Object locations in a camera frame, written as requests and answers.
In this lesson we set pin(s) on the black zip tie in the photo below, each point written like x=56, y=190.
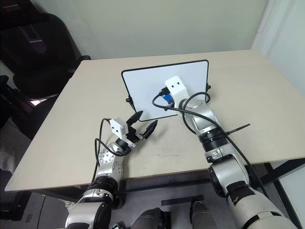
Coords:
x=240, y=127

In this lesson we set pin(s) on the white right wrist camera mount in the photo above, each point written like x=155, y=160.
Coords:
x=177, y=87

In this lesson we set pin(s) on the black floor tape strip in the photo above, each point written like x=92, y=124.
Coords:
x=182, y=200

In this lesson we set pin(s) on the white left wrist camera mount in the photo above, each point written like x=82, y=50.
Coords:
x=118, y=127

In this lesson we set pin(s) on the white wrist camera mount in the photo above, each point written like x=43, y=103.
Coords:
x=118, y=127
x=177, y=87

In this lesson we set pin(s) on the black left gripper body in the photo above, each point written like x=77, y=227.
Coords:
x=133, y=136

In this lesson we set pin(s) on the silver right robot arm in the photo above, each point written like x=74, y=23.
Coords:
x=202, y=119

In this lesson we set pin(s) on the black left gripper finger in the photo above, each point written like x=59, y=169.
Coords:
x=135, y=117
x=150, y=129

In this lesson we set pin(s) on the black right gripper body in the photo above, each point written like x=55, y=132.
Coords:
x=164, y=90

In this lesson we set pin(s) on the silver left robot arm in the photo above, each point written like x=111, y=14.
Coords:
x=106, y=158

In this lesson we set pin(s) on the dark rounded shape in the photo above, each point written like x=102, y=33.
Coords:
x=150, y=219
x=200, y=214

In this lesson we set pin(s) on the black office chair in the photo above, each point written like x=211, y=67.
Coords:
x=43, y=66

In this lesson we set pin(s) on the black-framed whiteboard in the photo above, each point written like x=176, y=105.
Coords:
x=147, y=86

